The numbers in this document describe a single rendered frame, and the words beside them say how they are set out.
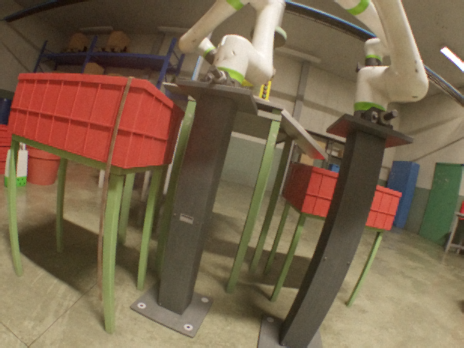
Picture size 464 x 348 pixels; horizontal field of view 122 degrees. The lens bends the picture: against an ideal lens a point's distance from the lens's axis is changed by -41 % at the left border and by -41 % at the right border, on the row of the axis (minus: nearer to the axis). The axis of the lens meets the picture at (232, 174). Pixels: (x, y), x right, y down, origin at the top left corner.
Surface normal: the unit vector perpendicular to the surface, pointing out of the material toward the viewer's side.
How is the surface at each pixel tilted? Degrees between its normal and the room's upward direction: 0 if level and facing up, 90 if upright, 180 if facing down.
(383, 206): 90
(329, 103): 90
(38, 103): 90
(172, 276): 90
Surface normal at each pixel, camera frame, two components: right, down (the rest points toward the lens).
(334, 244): -0.20, 0.03
